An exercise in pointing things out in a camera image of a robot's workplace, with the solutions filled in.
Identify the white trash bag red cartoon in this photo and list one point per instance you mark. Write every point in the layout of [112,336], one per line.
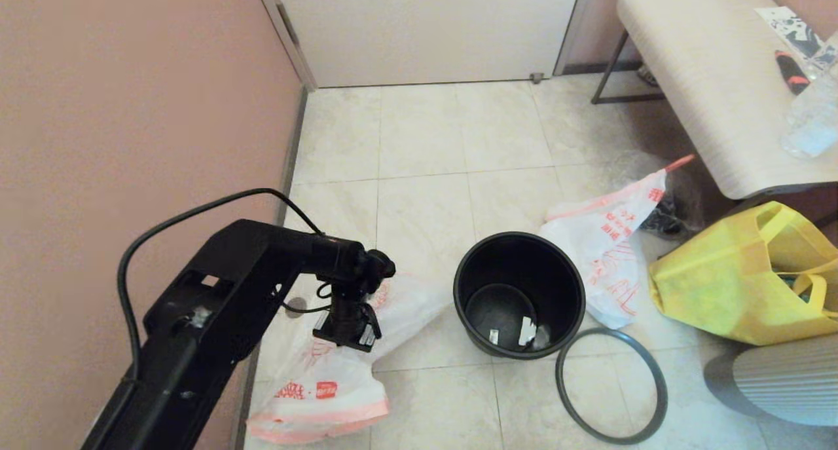
[327,397]

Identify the clear plastic wrapper scrap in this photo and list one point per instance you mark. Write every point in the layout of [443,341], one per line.
[543,337]

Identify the small white paper scrap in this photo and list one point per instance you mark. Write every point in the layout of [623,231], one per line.
[493,337]

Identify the grey ribbed round object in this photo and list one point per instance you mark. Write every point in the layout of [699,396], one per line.
[785,384]

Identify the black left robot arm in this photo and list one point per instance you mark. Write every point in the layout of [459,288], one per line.
[216,306]

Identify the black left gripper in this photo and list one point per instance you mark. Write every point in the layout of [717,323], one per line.
[344,319]

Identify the black trash bin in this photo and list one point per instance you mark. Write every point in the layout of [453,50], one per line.
[524,266]

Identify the white plastic bag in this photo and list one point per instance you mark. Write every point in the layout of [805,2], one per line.
[602,240]

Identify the large white paper scrap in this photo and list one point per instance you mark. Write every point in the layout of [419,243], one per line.
[527,332]

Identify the black white printed leaflet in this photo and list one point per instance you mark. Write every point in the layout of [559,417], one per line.
[789,25]

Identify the yellow fabric tote bag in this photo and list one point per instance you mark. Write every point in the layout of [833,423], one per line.
[720,286]

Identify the green item in tote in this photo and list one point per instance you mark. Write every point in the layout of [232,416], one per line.
[789,285]

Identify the grey wall baseboard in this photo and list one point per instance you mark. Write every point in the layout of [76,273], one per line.
[288,168]

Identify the large clear plastic bottle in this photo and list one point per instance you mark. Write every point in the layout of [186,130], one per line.
[812,122]

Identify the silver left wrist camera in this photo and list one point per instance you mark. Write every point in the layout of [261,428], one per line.
[365,336]

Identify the clear plastic bag dark contents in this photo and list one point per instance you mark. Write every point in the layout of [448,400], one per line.
[677,214]

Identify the beige bench metal legs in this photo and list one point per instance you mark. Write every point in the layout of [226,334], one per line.
[707,76]

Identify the white door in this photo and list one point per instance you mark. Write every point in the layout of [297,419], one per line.
[425,31]

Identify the grey shoe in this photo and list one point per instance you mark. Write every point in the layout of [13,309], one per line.
[647,76]

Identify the black orange utility knife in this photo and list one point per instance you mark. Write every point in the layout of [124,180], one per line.
[790,72]

